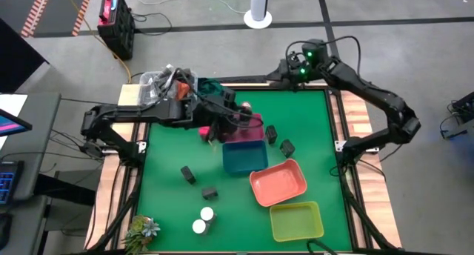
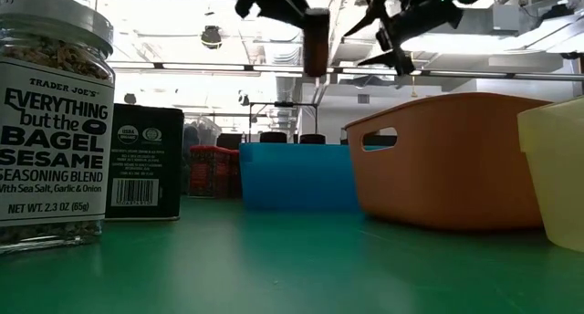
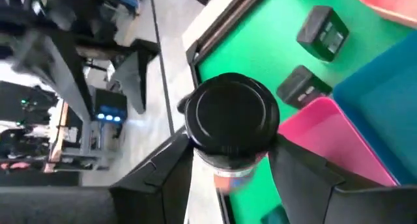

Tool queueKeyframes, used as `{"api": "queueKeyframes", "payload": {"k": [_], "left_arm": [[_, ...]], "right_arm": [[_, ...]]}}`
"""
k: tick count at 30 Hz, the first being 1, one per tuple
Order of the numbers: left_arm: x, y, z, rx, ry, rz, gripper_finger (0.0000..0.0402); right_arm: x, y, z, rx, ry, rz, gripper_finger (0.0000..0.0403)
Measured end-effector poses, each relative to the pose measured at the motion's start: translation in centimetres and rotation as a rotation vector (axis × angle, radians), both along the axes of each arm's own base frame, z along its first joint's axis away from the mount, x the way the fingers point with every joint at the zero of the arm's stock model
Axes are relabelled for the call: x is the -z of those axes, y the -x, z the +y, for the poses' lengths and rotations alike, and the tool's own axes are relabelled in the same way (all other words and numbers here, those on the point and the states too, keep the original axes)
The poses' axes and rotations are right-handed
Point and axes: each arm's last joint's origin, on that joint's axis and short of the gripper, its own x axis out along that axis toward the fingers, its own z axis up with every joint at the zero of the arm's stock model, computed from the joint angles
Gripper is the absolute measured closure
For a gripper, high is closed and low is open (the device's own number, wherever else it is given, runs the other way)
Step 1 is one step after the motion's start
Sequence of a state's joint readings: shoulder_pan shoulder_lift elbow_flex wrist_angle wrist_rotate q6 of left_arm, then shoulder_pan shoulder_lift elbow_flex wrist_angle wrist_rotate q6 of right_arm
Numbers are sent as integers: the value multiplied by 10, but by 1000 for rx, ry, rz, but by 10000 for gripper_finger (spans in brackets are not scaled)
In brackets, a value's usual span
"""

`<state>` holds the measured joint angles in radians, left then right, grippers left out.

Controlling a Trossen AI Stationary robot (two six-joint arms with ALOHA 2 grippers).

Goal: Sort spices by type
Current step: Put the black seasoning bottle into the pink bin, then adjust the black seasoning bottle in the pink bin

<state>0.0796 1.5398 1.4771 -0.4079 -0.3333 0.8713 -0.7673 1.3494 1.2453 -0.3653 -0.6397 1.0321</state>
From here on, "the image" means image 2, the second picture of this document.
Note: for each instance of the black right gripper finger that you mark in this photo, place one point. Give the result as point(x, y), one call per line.
point(376, 8)
point(394, 58)

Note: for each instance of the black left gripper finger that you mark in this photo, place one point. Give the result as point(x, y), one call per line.
point(315, 18)

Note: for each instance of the white-lidded bagel seasoning jar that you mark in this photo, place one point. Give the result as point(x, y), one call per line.
point(316, 54)
point(55, 145)

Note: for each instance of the red-lidded spice jar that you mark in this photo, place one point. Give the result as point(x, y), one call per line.
point(209, 172)

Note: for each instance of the dark ceiling lamp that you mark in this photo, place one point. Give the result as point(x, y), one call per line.
point(243, 98)
point(211, 36)
point(130, 98)

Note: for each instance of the pink plastic tray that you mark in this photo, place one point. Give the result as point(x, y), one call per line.
point(456, 177)

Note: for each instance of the clear plastic storage bin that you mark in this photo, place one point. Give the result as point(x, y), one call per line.
point(201, 133)

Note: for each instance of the blue plastic bin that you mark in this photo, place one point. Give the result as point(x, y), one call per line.
point(296, 177)

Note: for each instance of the yellow plastic bin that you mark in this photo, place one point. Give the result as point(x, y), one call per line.
point(556, 177)

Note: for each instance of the green table mat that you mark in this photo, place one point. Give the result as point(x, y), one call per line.
point(292, 268)

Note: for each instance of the black aluminium rig frame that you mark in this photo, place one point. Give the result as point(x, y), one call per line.
point(205, 66)

